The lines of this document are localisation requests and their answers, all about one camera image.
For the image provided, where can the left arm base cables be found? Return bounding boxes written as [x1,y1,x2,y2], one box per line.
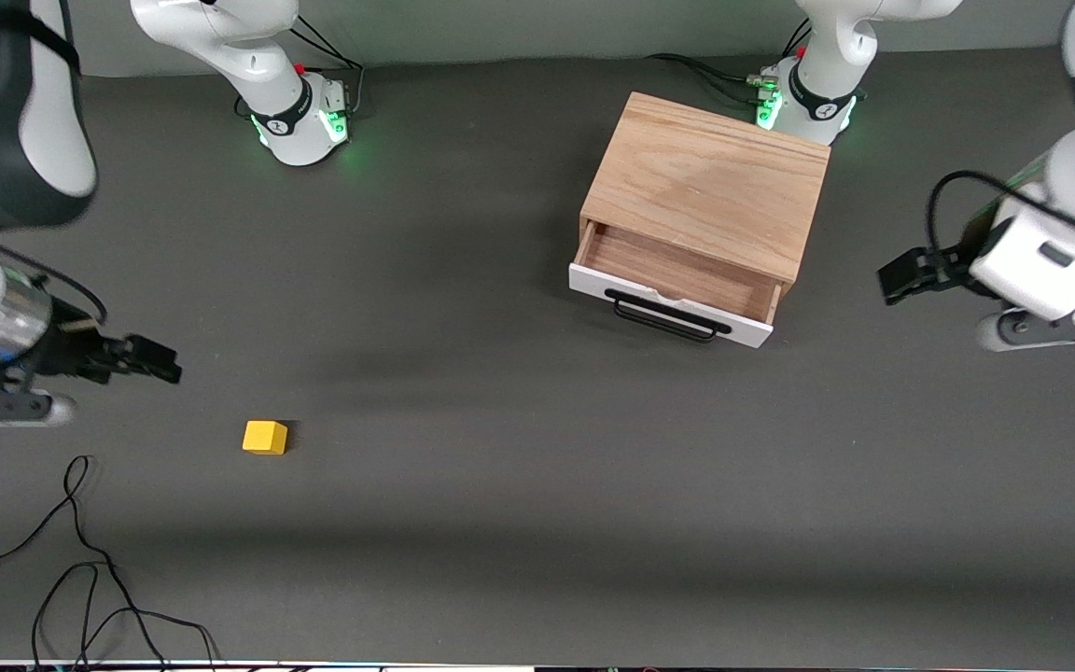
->
[645,53,776,105]

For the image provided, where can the wooden drawer cabinet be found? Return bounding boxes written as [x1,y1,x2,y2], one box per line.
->
[579,91,832,286]

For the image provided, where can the black drawer handle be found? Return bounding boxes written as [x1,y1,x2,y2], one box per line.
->
[605,288,733,343]

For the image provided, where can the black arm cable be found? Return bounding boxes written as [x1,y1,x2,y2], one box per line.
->
[928,171,1075,272]
[0,233,109,324]

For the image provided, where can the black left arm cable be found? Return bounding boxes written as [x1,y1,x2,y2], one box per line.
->
[928,171,1075,272]

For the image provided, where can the white-fronted wooden drawer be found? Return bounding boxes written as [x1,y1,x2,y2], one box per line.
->
[568,221,786,349]

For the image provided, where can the thin black loose cable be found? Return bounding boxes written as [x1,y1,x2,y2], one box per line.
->
[0,455,218,672]

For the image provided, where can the yellow wooden block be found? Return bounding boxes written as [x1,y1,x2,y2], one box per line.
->
[242,420,288,456]

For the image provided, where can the dark grey table mat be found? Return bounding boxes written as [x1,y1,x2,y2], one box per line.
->
[0,37,1075,665]

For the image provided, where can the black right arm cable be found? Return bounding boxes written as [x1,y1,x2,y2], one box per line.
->
[0,233,109,324]

